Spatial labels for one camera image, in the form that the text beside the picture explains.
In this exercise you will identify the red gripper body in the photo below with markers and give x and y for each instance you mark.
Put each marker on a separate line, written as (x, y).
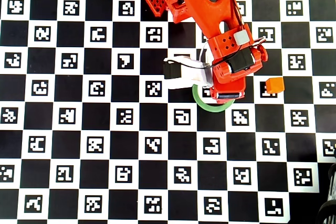
(229, 96)

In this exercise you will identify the orange cube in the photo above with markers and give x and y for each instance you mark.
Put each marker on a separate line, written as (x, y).
(275, 85)

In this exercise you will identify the red robot arm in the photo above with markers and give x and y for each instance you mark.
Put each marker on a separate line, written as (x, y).
(199, 6)

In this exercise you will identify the checkerboard marker mat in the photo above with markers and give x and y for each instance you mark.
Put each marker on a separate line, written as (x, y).
(105, 142)

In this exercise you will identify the black flexible tripod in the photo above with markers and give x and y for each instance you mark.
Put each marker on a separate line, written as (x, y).
(328, 195)

